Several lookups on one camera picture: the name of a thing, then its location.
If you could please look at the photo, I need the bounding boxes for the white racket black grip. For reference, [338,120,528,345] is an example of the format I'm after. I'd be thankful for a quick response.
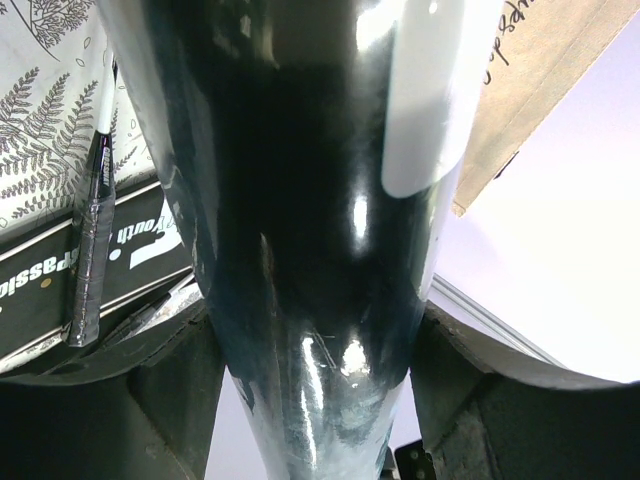
[66,49,118,348]

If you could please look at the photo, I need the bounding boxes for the floral table mat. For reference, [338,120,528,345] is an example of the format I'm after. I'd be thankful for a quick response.
[0,0,161,236]

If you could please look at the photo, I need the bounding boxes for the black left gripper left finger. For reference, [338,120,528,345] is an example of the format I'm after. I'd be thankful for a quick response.
[1,303,224,479]

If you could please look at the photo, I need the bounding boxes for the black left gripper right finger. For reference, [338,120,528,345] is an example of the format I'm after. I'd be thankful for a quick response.
[411,303,639,479]

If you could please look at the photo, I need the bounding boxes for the beige floral tote bag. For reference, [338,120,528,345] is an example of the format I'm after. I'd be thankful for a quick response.
[452,0,639,217]

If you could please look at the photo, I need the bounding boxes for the black sport racket cover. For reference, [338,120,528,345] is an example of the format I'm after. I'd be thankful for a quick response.
[1,182,191,360]

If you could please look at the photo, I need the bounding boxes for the black shuttlecock tube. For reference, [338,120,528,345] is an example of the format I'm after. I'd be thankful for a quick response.
[98,1,503,479]

